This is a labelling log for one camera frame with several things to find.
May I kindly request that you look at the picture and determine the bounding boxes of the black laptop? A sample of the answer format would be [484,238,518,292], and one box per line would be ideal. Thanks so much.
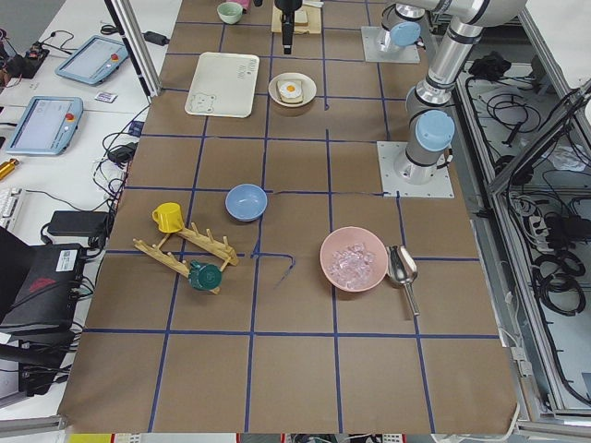
[1,228,86,403]

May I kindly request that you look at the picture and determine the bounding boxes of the wooden mug rack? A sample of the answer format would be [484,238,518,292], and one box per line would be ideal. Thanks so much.
[133,222,239,294]

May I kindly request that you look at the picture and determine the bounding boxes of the wooden cutting board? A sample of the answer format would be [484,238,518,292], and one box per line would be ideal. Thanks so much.
[271,6,322,34]

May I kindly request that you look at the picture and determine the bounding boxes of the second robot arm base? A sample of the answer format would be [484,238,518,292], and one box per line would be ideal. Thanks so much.
[361,3,426,65]

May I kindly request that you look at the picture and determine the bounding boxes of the bread slice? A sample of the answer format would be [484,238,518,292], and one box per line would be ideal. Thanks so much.
[295,9,308,27]

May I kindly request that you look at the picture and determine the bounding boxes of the white keyboard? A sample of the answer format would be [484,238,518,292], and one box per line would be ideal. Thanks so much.
[0,187,25,231]

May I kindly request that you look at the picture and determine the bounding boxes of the metal scoop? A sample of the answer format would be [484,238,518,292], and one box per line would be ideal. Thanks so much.
[387,245,420,317]

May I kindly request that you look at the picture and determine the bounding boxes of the yellow mug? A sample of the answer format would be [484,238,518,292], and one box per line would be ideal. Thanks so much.
[151,202,185,233]

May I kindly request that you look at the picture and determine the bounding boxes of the lower teach pendant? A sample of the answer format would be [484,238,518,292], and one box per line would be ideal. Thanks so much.
[6,96,84,156]

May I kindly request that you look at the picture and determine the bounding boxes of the green bowl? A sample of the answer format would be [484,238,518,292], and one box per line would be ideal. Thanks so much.
[217,2,243,25]

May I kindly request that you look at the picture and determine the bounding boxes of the dark green mug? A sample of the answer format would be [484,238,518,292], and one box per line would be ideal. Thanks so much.
[187,260,223,291]

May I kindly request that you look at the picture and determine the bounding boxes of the pink bowl with ice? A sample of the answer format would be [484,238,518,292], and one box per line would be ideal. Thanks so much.
[320,226,389,293]

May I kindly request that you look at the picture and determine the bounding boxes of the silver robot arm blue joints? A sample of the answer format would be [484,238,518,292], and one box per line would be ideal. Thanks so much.
[394,1,525,186]

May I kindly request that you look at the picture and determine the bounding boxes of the small black adapter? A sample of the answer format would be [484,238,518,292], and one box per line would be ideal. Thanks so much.
[143,31,170,46]

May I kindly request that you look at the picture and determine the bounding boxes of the blue bowl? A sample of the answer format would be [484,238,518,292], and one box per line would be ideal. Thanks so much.
[225,184,268,222]

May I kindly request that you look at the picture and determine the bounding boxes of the cream bear tray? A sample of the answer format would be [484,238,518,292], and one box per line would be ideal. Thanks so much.
[185,52,259,118]

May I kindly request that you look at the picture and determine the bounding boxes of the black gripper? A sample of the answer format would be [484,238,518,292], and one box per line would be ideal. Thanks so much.
[274,0,303,54]

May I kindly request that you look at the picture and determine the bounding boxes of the gold cylinder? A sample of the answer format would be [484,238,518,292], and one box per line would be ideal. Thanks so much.
[0,158,19,181]

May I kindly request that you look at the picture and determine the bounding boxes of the white round plate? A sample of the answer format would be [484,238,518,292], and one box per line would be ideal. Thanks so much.
[268,72,317,108]

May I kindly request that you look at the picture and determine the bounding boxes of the black power adapter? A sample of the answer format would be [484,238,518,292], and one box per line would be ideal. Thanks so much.
[47,210,107,237]

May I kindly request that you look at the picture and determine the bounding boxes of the teach pendant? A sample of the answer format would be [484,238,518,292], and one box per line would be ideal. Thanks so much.
[6,96,84,156]
[54,35,128,85]

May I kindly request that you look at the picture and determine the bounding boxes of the upper teach pendant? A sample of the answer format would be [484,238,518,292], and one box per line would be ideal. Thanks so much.
[54,35,128,85]

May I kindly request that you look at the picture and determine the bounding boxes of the toast with fried egg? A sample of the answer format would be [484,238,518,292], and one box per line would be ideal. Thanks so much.
[276,79,303,103]

